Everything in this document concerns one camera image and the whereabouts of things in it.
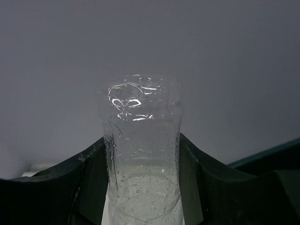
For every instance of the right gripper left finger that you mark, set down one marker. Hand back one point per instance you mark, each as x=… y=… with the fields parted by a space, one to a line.
x=69 y=193

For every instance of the long clear ribbed bottle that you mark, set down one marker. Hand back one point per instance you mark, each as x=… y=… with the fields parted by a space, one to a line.
x=141 y=117

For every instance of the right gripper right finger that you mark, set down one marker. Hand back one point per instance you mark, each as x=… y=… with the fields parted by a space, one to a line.
x=213 y=193

